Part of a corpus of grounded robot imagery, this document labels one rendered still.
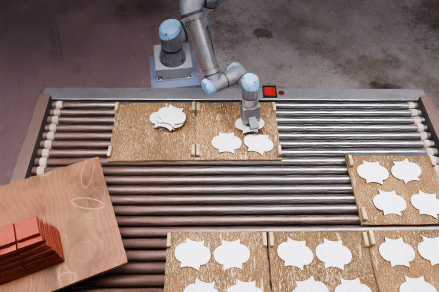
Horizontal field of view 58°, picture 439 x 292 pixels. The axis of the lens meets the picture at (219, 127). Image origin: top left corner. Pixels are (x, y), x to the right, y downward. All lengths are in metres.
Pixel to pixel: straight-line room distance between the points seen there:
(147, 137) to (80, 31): 2.31
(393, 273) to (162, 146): 1.13
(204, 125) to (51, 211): 0.80
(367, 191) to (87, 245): 1.22
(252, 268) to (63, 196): 0.82
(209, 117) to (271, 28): 2.16
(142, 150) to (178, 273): 0.61
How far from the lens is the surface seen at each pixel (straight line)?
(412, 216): 1.96
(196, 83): 2.27
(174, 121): 1.94
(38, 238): 1.46
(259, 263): 1.69
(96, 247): 1.64
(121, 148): 1.95
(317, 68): 3.73
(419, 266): 1.87
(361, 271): 1.77
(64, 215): 1.73
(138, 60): 3.70
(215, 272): 1.66
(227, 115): 2.03
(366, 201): 1.91
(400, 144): 2.18
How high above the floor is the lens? 2.53
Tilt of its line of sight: 53 degrees down
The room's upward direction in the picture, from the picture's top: 3 degrees clockwise
